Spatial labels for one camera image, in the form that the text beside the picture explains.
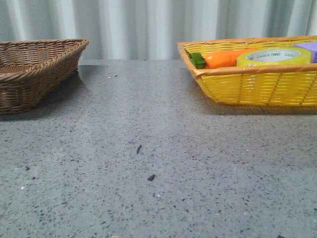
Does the yellow tape roll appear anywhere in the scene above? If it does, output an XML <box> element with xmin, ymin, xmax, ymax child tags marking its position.
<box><xmin>236</xmin><ymin>47</ymin><xmax>312</xmax><ymax>66</ymax></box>

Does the purple foam cube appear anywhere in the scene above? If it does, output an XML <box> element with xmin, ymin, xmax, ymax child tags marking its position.
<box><xmin>294</xmin><ymin>41</ymin><xmax>317</xmax><ymax>63</ymax></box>

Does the white pleated curtain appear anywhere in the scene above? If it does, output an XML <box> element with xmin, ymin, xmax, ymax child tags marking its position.
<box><xmin>0</xmin><ymin>0</ymin><xmax>317</xmax><ymax>60</ymax></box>

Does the orange toy carrot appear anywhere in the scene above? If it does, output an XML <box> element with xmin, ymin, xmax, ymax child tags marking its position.
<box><xmin>185</xmin><ymin>48</ymin><xmax>256</xmax><ymax>69</ymax></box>

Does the yellow wicker basket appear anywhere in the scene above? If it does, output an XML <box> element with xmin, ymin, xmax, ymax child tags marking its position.
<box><xmin>178</xmin><ymin>36</ymin><xmax>317</xmax><ymax>107</ymax></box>

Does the brown wicker basket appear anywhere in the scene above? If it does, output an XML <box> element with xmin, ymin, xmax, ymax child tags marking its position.
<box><xmin>0</xmin><ymin>39</ymin><xmax>89</xmax><ymax>115</ymax></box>

